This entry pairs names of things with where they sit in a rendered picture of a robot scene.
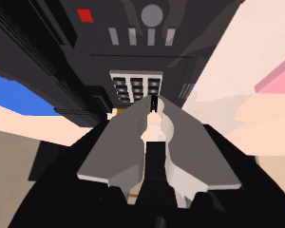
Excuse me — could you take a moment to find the pink sticky note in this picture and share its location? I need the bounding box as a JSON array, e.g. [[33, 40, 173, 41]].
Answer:
[[254, 61, 285, 94]]

